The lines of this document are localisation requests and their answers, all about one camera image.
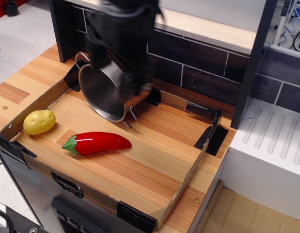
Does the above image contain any yellow toy potato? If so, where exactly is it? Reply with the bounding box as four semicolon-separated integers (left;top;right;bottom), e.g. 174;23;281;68
23;109;56;135

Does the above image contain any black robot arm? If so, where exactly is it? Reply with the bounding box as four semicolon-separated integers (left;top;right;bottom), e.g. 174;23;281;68
86;0;161;102

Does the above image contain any white ribbed drainboard sink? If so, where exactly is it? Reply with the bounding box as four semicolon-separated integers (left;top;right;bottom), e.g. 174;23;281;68
221;100;300;210

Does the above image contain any metal pot with wire handles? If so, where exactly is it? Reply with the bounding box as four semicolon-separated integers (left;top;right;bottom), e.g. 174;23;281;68
77;62;152;129

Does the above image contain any dark grey vertical post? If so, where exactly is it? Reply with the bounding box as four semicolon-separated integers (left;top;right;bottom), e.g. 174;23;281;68
231;0;277;129

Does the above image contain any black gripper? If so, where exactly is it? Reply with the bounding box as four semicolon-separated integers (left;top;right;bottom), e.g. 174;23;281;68
86;9;156;96

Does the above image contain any red toy chili pepper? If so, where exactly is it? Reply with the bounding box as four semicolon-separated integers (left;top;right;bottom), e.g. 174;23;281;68
62;132;132;155

